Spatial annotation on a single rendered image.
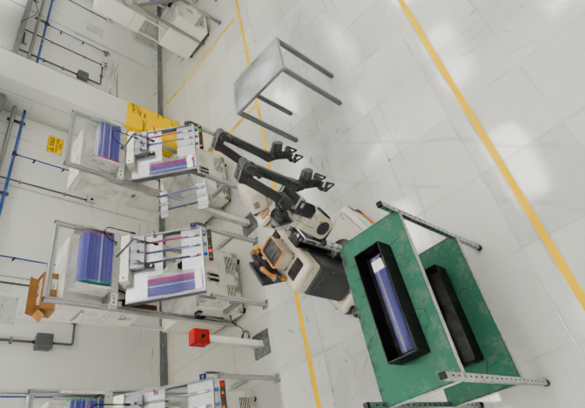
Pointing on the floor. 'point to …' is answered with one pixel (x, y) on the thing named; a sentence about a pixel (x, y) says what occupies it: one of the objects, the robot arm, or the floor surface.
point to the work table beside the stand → (266, 68)
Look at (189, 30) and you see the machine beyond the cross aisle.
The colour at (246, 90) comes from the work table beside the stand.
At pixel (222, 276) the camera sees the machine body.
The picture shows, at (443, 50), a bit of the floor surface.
